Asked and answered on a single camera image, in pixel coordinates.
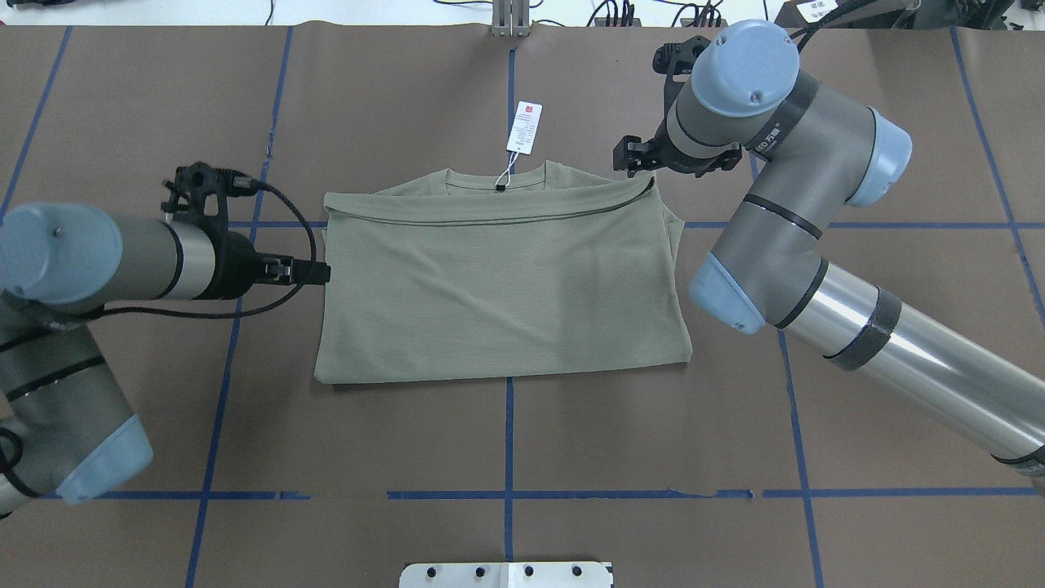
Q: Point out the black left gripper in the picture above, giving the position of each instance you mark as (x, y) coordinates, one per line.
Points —
(235, 265)

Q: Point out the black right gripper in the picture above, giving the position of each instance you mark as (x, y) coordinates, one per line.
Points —
(688, 161)

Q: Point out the sage green long-sleeve shirt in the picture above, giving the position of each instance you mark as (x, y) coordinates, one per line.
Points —
(453, 276)

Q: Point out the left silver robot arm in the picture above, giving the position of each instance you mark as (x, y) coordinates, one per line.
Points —
(72, 432)

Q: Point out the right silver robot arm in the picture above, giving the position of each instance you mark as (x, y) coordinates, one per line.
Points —
(745, 92)

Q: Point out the white shirt price tag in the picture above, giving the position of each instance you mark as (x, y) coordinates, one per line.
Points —
(524, 126)

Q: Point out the aluminium frame post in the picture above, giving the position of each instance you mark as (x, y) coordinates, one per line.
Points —
(511, 18)

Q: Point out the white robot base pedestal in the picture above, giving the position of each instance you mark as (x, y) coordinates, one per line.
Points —
(509, 574)

